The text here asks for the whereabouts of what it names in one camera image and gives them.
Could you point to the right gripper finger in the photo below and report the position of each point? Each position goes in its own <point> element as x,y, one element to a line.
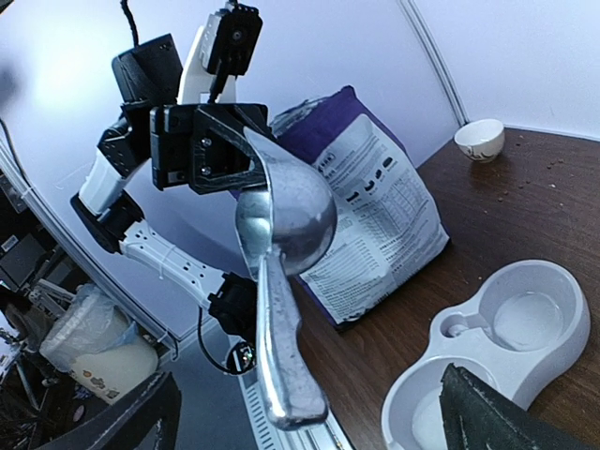
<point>476,416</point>

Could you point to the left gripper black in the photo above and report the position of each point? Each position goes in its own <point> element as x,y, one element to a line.
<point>204,146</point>

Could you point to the metal food scoop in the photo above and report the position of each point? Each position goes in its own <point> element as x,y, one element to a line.
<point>283,230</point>

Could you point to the grey double pet bowl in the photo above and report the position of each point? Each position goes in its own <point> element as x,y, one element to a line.
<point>528,323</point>

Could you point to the purple puppy food bag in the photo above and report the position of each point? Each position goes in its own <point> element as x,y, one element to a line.
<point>388,227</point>

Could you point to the white plastic lined bin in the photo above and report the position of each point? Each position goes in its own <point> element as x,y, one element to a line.
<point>99,346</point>

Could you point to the small white round bowl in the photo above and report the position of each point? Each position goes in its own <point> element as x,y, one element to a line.
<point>481,140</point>

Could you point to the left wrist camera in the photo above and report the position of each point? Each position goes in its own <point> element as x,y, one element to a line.
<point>221,53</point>

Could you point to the aluminium front rail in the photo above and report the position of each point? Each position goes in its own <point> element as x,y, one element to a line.
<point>274,426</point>

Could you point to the left aluminium frame post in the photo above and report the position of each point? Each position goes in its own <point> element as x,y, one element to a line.
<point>418,24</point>

